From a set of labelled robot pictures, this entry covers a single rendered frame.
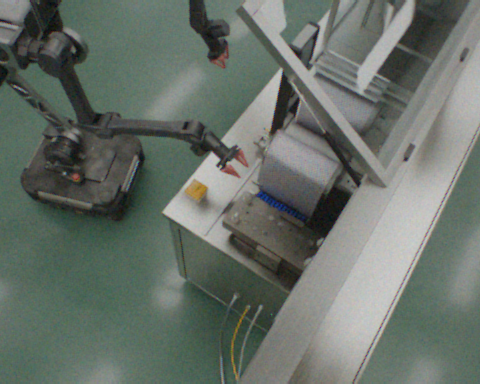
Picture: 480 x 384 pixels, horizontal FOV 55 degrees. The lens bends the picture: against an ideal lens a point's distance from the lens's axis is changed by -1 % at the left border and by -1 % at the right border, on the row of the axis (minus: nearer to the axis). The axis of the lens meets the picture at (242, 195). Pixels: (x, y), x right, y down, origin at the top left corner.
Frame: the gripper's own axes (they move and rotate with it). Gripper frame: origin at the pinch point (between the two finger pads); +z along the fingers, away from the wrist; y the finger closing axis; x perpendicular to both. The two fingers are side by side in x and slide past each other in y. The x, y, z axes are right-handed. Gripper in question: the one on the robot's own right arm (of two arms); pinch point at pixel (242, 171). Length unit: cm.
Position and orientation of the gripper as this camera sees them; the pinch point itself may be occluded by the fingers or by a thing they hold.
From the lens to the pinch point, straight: 181.2
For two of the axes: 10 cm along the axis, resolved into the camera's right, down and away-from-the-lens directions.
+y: -5.4, 7.3, -4.2
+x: 4.6, -1.7, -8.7
